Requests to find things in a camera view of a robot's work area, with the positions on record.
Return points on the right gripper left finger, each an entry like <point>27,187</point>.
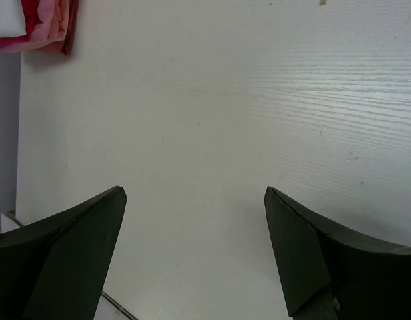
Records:
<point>56,268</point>

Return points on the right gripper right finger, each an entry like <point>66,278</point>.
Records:
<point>329,271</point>

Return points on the white t shirt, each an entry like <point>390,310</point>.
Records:
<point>12,19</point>

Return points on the folded light pink t shirt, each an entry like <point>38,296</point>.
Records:
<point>55,30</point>

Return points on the folded magenta t shirt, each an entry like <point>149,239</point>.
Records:
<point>31,19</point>

